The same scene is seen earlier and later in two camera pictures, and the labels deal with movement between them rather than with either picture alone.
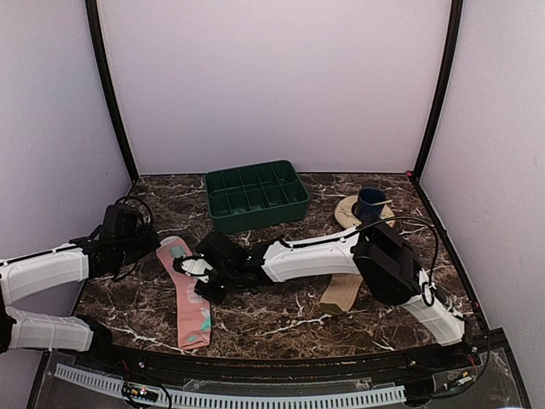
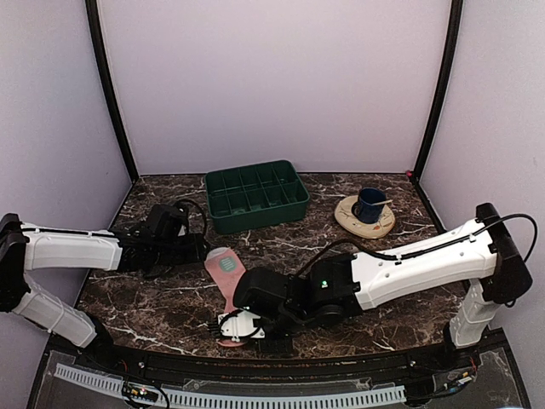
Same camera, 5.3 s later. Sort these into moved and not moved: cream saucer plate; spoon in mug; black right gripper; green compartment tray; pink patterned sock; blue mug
Moved: pink patterned sock; black right gripper
Not moved: blue mug; green compartment tray; cream saucer plate; spoon in mug
